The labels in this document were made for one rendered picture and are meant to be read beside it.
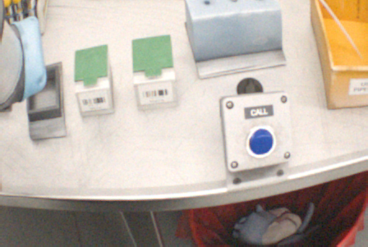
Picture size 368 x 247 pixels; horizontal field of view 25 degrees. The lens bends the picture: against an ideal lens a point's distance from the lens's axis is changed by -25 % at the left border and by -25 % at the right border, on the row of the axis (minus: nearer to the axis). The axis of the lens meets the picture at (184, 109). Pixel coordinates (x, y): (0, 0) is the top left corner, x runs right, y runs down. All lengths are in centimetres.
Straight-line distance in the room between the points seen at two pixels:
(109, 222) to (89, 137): 91
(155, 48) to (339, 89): 21
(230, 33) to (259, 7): 5
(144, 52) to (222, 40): 8
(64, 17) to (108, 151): 19
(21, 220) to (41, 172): 94
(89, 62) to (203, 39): 12
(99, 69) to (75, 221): 98
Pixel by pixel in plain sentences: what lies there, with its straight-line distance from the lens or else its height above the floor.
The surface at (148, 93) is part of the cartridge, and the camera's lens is 103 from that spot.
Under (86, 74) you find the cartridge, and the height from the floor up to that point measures 94.
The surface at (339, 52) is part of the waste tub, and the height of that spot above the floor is 88.
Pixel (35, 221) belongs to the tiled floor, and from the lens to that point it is 197.
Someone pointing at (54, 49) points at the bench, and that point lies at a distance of 112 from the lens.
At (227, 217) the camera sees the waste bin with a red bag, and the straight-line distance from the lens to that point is 167.
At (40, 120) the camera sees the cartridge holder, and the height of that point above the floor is 89.
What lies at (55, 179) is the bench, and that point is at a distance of 104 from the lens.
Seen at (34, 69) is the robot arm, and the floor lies 118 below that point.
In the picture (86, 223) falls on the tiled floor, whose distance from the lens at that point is 195.
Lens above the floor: 181
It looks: 62 degrees down
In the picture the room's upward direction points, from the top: 5 degrees counter-clockwise
